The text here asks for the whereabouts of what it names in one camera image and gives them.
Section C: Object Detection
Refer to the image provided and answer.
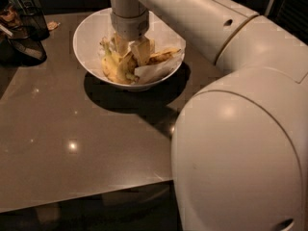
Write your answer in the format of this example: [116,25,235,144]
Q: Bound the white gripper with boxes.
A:
[111,11,150,66]

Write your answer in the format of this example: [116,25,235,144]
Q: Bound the spotted yellow banana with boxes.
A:
[118,38,156,79]

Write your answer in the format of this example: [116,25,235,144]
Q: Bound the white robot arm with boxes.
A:
[111,0,308,231]

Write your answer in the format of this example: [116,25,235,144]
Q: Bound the brown-spotted right banana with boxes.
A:
[148,48,180,64]

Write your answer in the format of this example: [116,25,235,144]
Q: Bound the white bowl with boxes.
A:
[73,8,186,91]

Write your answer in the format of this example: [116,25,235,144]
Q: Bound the white paper liner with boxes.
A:
[98,9,186,88]

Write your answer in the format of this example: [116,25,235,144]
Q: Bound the small tan wrapper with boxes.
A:
[47,21,60,31]

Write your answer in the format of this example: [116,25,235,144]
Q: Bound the black mesh basket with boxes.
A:
[8,26,47,66]

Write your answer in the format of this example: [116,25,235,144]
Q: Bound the black wire cup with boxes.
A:
[19,7,49,40]

